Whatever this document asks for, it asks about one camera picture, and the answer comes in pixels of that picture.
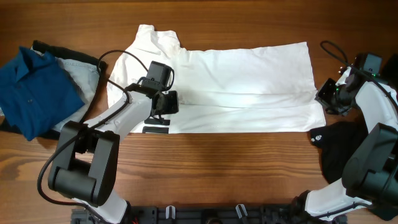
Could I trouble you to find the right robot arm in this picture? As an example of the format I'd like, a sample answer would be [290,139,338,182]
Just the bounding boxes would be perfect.
[285,79,397,223]

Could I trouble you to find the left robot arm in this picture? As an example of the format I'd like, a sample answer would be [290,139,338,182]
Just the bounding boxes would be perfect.
[42,90,178,223]

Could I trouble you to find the white polo shirt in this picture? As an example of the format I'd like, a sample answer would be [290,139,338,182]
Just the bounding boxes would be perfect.
[107,24,326,134]

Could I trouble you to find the folded blue shirt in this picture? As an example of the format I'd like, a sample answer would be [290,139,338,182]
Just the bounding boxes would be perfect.
[1,47,85,141]

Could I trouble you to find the folded black garment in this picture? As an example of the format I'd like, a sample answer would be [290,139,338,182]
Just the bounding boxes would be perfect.
[0,39,108,144]

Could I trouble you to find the black garment pile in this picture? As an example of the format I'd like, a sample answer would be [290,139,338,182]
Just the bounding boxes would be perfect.
[310,54,398,222]

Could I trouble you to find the folded light denim jeans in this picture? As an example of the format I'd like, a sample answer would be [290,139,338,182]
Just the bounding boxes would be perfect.
[30,45,100,133]

